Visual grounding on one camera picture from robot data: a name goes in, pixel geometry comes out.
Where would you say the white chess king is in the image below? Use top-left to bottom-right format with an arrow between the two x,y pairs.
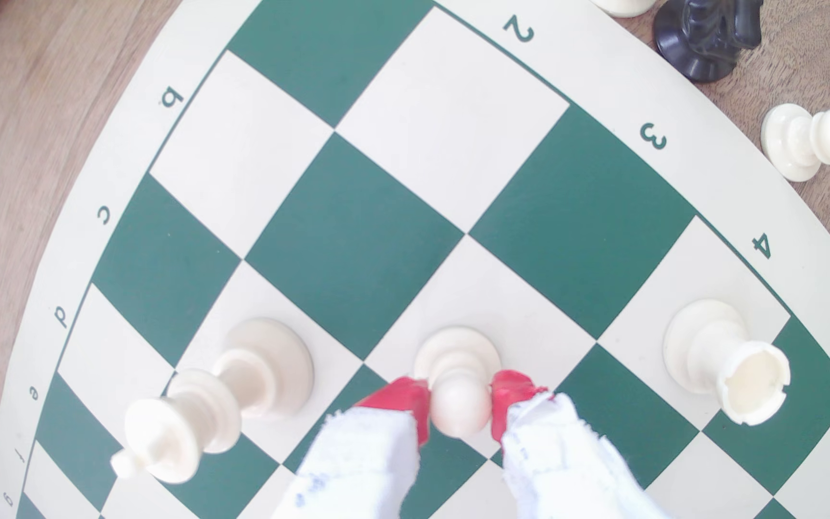
110,318 -> 314,484

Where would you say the white chess rook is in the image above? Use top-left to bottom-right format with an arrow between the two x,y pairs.
591,0 -> 657,18
663,299 -> 792,426

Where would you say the black chess bishop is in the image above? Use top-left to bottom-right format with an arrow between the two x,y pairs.
652,0 -> 765,83

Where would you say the white chess pawn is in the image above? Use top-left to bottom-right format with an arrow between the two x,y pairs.
414,326 -> 502,439
761,103 -> 830,183

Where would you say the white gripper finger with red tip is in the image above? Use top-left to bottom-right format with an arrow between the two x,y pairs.
271,375 -> 432,519
490,370 -> 670,519

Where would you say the green white chess board mat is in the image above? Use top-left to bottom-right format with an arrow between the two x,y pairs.
0,0 -> 830,519

